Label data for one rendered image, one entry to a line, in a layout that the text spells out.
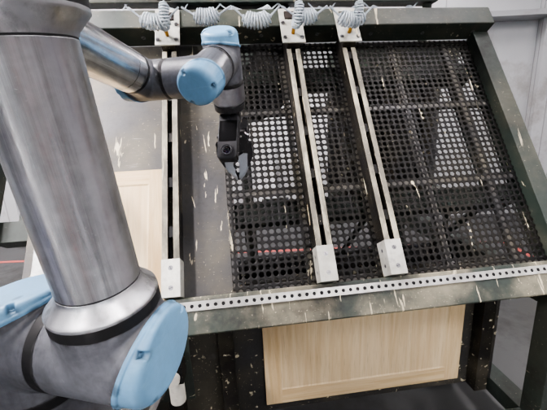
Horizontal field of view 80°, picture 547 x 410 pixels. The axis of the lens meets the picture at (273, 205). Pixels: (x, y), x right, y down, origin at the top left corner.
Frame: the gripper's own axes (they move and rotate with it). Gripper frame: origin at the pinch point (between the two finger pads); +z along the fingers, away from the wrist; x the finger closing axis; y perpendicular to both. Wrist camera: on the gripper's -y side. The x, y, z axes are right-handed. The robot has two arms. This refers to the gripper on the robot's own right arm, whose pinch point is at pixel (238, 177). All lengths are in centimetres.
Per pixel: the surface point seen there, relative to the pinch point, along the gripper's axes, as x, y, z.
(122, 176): 48, 30, 19
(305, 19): -24, 78, -20
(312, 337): -22, -4, 83
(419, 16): -79, 100, -13
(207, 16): 14, 74, -23
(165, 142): 31, 38, 11
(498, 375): -116, -6, 125
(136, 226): 41, 13, 30
